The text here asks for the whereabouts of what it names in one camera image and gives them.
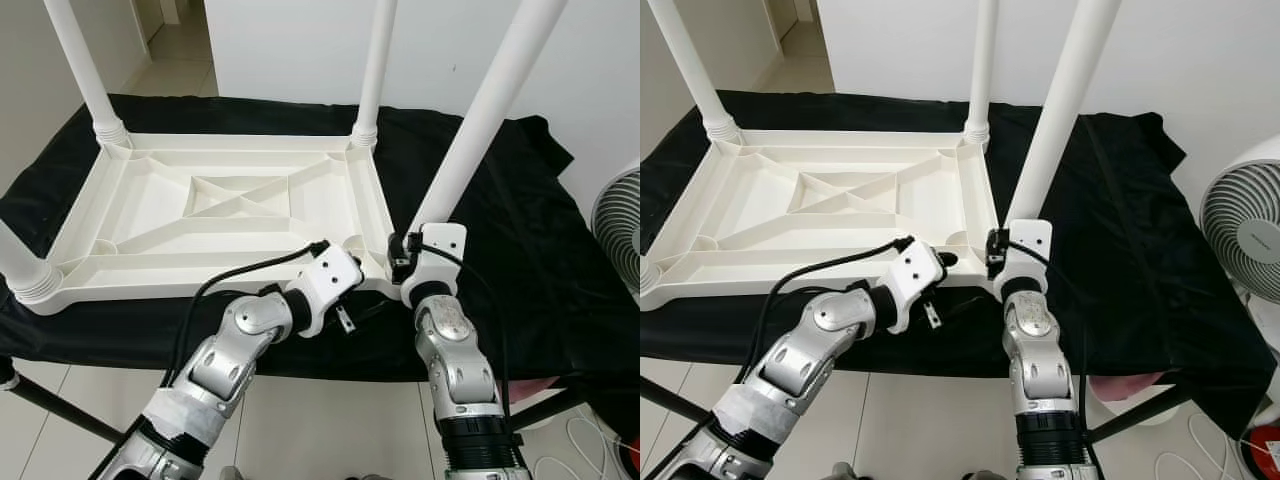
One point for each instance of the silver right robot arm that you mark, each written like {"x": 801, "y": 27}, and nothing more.
{"x": 1035, "y": 340}
{"x": 450, "y": 345}

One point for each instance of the grey robot foot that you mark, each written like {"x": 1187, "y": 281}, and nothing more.
{"x": 228, "y": 474}
{"x": 985, "y": 475}
{"x": 370, "y": 477}
{"x": 845, "y": 472}

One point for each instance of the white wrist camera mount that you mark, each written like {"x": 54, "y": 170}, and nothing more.
{"x": 440, "y": 240}
{"x": 912, "y": 268}
{"x": 330, "y": 272}
{"x": 1030, "y": 238}

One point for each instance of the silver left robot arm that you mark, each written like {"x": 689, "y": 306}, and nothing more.
{"x": 225, "y": 355}
{"x": 810, "y": 350}

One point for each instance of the white plastic table top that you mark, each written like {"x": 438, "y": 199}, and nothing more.
{"x": 760, "y": 220}
{"x": 150, "y": 225}

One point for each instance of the white plastic table leg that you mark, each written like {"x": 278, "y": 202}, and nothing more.
{"x": 490, "y": 100}
{"x": 85, "y": 70}
{"x": 1065, "y": 100}
{"x": 22, "y": 265}
{"x": 376, "y": 60}
{"x": 695, "y": 70}
{"x": 983, "y": 60}
{"x": 647, "y": 277}

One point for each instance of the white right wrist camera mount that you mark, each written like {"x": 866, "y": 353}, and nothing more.
{"x": 1030, "y": 238}
{"x": 440, "y": 240}

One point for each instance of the red object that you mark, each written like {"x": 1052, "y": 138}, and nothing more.
{"x": 1263, "y": 452}
{"x": 635, "y": 456}

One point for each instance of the grey left robot foot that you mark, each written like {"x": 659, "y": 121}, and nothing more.
{"x": 228, "y": 474}
{"x": 845, "y": 472}

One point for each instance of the grey right robot foot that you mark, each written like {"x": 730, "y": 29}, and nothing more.
{"x": 370, "y": 477}
{"x": 985, "y": 475}

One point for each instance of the black tablecloth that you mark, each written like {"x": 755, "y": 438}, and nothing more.
{"x": 1160, "y": 270}
{"x": 560, "y": 270}

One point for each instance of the black metal table leg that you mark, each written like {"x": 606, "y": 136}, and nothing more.
{"x": 60, "y": 405}
{"x": 1135, "y": 415}
{"x": 675, "y": 400}
{"x": 545, "y": 408}

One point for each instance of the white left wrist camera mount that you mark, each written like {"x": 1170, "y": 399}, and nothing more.
{"x": 330, "y": 272}
{"x": 912, "y": 268}

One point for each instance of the pink cloth bundle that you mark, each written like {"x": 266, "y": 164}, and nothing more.
{"x": 1125, "y": 384}
{"x": 528, "y": 384}

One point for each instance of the white round fan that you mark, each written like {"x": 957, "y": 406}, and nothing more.
{"x": 620, "y": 225}
{"x": 1245, "y": 225}

